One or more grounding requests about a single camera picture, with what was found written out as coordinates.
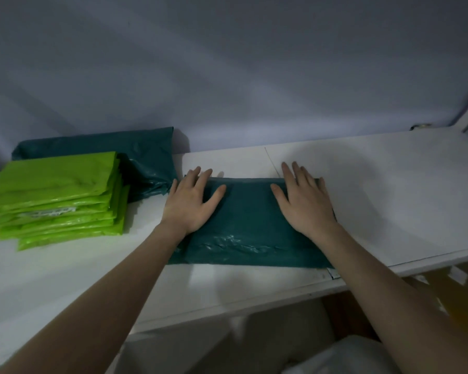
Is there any person's right forearm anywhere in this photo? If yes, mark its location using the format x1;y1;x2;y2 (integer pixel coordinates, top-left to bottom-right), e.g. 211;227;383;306
313;223;468;374

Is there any stack of lime green packets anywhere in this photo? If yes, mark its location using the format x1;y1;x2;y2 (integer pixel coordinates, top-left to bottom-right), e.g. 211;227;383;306
0;151;131;252

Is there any person's left hand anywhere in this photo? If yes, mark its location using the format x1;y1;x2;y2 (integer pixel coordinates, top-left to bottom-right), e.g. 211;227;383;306
160;166;227;237

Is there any person's right hand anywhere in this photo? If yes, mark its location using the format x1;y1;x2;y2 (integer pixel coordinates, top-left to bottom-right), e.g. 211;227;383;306
270;162;339;241

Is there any dark green plastic mailer bag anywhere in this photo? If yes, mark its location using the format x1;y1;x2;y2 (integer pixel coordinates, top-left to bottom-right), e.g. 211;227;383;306
167;175;341;270

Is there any person's left forearm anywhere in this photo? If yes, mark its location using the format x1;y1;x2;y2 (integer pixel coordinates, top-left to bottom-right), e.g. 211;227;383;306
0;223;188;374

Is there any pile of dark green bags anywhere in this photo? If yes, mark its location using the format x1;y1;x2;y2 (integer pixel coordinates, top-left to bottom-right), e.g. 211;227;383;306
11;127;179;203

